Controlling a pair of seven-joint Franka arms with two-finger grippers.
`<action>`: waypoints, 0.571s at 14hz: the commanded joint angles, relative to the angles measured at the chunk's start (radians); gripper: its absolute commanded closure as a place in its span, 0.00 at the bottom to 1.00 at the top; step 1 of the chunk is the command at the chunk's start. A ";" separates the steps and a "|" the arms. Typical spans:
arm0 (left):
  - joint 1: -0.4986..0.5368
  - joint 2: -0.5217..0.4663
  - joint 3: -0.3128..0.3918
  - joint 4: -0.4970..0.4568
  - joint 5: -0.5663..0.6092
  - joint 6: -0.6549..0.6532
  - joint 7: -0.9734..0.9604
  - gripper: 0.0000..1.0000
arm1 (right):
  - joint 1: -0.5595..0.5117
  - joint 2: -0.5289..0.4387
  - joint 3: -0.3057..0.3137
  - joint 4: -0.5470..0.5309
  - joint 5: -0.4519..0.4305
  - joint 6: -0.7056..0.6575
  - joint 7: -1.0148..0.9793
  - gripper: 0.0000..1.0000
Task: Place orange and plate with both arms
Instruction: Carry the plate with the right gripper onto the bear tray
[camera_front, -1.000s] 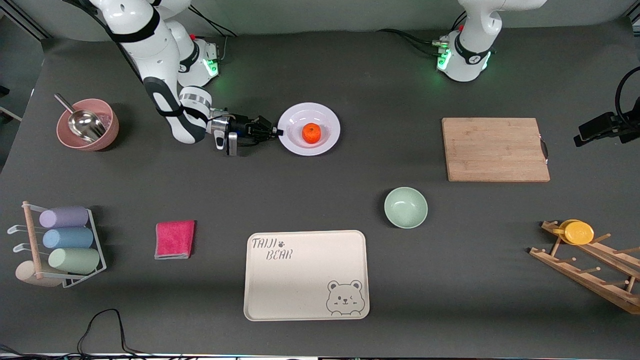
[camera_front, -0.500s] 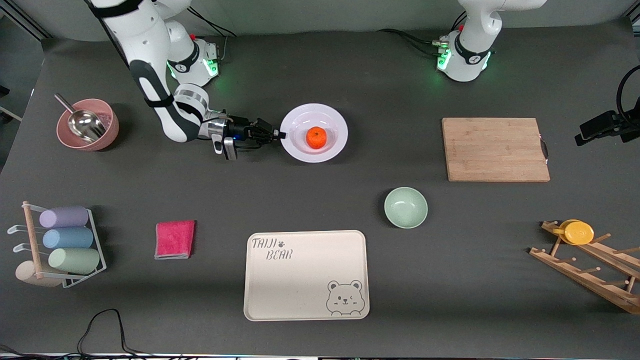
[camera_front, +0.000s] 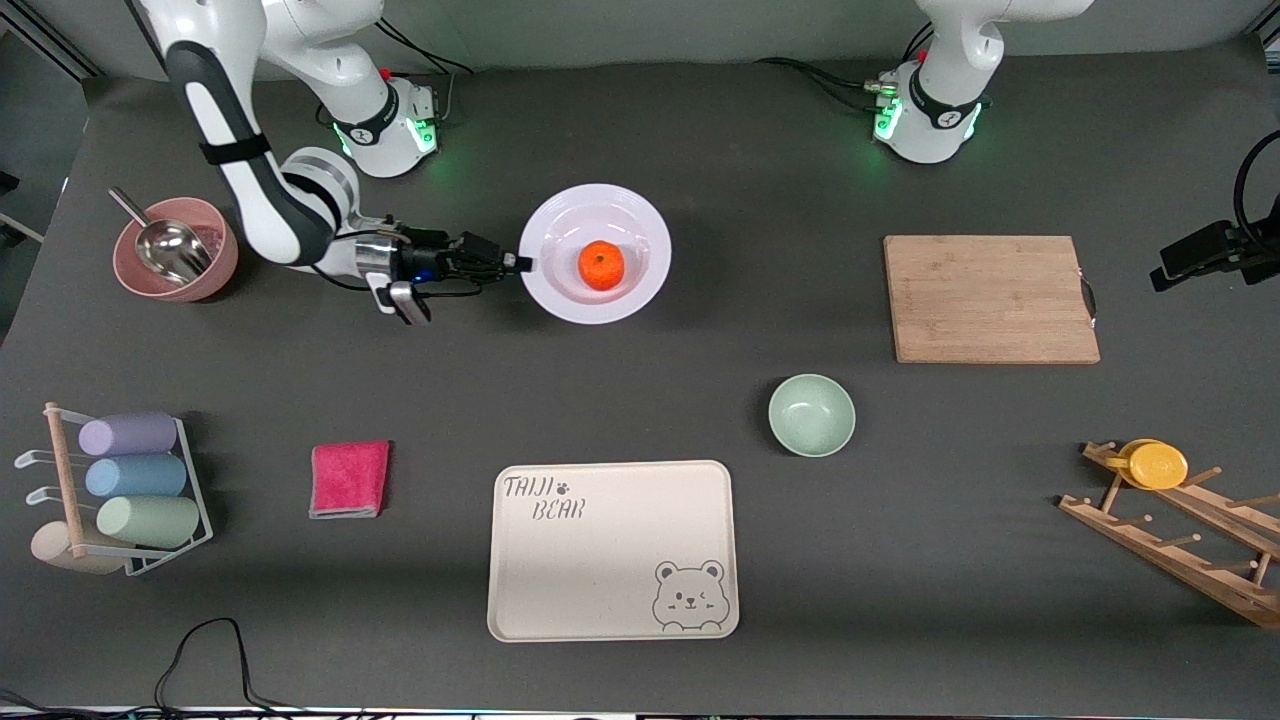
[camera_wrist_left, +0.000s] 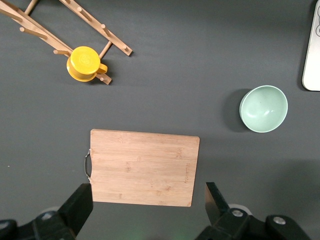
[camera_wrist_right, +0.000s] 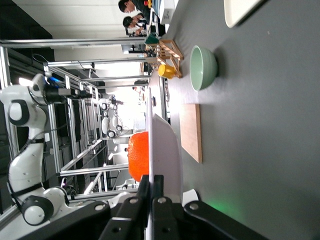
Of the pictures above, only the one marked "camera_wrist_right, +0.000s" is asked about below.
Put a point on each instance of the aluminium frame structure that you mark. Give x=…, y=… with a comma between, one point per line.
x=75, y=42

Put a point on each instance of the wooden cutting board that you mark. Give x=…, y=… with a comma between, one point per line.
x=191, y=130

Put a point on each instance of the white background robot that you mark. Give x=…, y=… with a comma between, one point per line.
x=107, y=125

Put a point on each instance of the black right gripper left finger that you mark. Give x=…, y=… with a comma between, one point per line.
x=130, y=215

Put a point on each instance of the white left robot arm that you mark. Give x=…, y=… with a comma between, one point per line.
x=22, y=170

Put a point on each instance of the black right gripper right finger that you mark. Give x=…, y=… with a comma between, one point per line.
x=162, y=220

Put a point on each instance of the seated person black hair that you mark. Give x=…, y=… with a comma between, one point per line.
x=130, y=6
x=133, y=25

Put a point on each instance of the pale lavender round plate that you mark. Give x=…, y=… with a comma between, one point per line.
x=165, y=155

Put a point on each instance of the orange fruit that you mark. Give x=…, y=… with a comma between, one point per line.
x=138, y=157

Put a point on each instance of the yellow cup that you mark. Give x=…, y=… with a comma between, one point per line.
x=166, y=71

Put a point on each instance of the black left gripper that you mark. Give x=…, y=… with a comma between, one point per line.
x=56, y=95

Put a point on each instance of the pale green bowl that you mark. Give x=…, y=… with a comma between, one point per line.
x=203, y=67

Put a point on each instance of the wooden peg rack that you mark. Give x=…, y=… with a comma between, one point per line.
x=167, y=51

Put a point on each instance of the cream tray with bear print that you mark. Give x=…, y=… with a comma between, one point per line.
x=237, y=12

